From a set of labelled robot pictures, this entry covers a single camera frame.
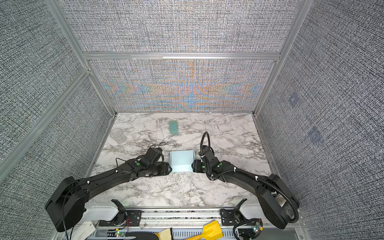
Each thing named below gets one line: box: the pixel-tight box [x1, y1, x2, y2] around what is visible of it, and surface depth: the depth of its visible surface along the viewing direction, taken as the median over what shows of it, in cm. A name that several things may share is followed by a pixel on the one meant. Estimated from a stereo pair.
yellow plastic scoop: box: [185, 220, 223, 240], surface depth 71 cm
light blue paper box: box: [169, 150, 196, 173], surface depth 92 cm
